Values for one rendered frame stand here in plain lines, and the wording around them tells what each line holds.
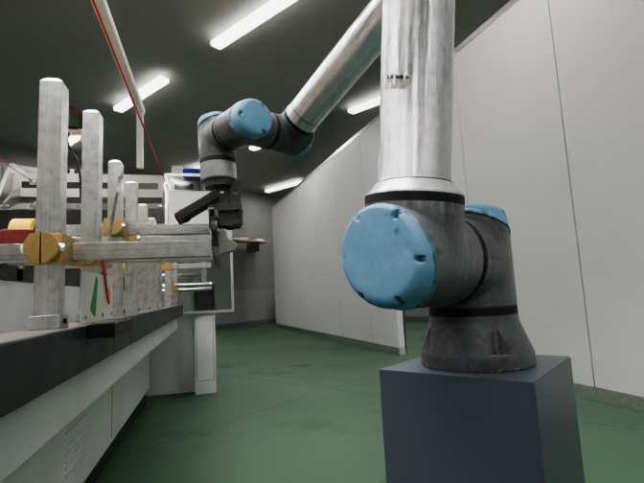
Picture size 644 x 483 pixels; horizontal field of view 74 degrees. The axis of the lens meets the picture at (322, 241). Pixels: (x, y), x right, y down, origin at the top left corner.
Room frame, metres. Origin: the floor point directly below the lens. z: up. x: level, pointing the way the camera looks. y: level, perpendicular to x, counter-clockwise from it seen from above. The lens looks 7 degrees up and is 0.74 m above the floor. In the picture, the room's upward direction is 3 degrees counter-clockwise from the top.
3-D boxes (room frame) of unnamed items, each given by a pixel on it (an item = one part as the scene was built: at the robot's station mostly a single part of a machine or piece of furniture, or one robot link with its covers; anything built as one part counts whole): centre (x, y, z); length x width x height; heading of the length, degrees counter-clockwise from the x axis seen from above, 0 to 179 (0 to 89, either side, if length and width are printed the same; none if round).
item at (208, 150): (1.06, 0.25, 1.13); 0.10 x 0.09 x 0.12; 44
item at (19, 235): (0.95, 0.67, 0.85); 0.08 x 0.08 x 0.11
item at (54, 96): (0.71, 0.45, 0.89); 0.04 x 0.04 x 0.48; 15
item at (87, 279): (0.93, 0.48, 0.75); 0.26 x 0.01 x 0.10; 15
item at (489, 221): (0.78, -0.26, 0.79); 0.17 x 0.15 x 0.18; 134
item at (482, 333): (0.78, -0.26, 0.65); 0.19 x 0.19 x 0.10
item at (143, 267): (1.68, 0.70, 0.88); 0.04 x 0.04 x 0.48; 15
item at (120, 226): (1.22, 0.58, 0.95); 0.14 x 0.06 x 0.05; 15
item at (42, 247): (0.73, 0.46, 0.83); 0.14 x 0.06 x 0.05; 15
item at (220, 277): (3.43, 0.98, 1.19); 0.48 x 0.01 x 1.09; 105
